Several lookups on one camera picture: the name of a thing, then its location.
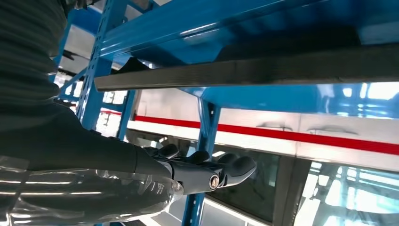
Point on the blue metal shelf rack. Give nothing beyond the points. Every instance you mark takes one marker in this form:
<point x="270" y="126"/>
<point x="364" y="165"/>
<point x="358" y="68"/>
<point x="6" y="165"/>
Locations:
<point x="156" y="37"/>

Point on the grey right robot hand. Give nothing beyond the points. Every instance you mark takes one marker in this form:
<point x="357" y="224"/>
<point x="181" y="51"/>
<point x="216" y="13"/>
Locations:
<point x="78" y="156"/>

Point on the white car with red stripe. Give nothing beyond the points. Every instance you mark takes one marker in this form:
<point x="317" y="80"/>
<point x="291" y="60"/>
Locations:
<point x="174" y="107"/>

